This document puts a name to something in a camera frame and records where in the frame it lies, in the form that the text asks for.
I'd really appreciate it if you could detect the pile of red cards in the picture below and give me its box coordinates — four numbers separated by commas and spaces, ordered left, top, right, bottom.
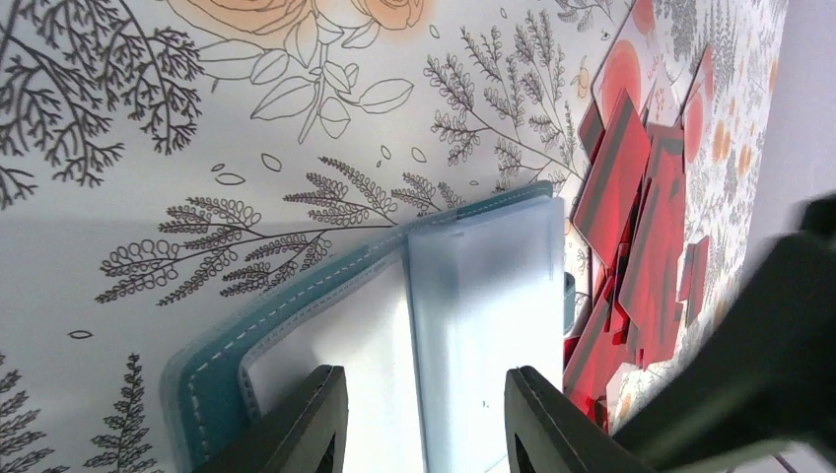
563, 91, 689, 431

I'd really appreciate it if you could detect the floral table mat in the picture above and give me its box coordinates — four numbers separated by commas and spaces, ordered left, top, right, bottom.
1, 1, 789, 472

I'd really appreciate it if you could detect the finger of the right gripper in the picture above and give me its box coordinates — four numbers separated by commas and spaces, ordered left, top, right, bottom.
614, 195, 835, 470

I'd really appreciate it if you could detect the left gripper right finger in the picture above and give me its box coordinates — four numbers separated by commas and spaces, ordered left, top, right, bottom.
504, 366, 652, 473

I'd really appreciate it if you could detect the white red-circle card left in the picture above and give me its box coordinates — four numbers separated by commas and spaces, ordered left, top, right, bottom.
592, 0, 661, 125

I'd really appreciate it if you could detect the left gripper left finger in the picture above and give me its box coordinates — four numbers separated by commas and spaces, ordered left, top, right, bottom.
196, 365, 348, 473

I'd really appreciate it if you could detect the teal card holder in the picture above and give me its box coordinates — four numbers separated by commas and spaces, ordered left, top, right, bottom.
161, 182, 572, 472

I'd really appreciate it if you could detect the white red-circle card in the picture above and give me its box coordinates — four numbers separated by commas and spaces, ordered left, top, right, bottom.
682, 45, 715, 164
592, 0, 661, 125

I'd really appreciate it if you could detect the white red-circle card right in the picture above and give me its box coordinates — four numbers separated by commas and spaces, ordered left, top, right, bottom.
682, 45, 715, 164

